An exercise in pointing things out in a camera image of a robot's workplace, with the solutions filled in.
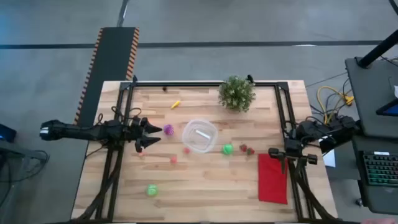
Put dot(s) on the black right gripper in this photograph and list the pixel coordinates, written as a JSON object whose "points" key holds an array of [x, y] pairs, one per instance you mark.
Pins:
{"points": [[293, 147]]}

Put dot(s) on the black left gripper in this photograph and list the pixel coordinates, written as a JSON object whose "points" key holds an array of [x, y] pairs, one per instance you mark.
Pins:
{"points": [[137, 130]]}

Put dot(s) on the purple striped toy vegetable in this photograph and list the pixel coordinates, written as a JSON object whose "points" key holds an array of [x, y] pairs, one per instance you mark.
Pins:
{"points": [[168, 129]]}

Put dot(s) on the small pink toy produce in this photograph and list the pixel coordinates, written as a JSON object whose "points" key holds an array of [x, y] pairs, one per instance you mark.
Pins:
{"points": [[173, 159], [186, 150], [142, 153]]}

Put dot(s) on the yellow toy vegetable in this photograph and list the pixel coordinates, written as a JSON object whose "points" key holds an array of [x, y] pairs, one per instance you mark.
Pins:
{"points": [[175, 104]]}

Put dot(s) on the red-orange toy produce green top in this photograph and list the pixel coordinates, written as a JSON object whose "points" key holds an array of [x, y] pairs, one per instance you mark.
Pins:
{"points": [[243, 147], [250, 151]]}

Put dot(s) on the green toy cabbage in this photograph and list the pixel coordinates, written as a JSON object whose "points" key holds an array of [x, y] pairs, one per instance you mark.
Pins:
{"points": [[152, 190], [227, 149]]}

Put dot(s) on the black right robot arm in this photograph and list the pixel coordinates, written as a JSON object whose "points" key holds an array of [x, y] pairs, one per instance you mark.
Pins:
{"points": [[314, 129]]}

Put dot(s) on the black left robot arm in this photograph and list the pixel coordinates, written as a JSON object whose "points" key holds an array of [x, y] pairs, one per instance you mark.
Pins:
{"points": [[77, 132]]}

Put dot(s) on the clear plastic tupperware container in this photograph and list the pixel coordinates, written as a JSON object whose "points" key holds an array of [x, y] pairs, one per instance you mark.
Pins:
{"points": [[189, 140]]}

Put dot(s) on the red cloth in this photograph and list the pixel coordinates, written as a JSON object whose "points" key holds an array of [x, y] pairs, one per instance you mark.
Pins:
{"points": [[272, 180]]}

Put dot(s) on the white paper sheet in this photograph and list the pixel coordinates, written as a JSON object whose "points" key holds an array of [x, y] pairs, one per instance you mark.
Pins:
{"points": [[330, 158]]}

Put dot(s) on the caster wheel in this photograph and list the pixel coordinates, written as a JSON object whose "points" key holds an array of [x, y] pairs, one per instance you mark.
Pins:
{"points": [[359, 202]]}

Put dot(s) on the black mat orange-striped edges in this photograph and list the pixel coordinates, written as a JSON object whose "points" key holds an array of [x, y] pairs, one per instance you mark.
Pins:
{"points": [[109, 62]]}

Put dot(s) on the artificial green potted plant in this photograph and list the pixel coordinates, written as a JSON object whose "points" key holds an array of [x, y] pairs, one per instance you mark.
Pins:
{"points": [[237, 93]]}

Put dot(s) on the black backlit keyboard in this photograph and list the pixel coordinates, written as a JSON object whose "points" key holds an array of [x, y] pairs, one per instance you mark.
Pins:
{"points": [[381, 169]]}

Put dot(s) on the grey cart top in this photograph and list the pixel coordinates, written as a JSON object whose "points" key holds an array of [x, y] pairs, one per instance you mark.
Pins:
{"points": [[370, 99]]}

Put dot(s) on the dark laptop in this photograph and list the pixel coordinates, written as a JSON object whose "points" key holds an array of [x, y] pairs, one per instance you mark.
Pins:
{"points": [[390, 110]]}

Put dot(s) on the black pole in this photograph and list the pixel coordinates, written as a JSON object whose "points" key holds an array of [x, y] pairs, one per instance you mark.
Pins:
{"points": [[377, 49]]}

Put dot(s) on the dark device blue light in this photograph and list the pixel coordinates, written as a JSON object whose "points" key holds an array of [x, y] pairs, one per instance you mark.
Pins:
{"points": [[6, 133]]}

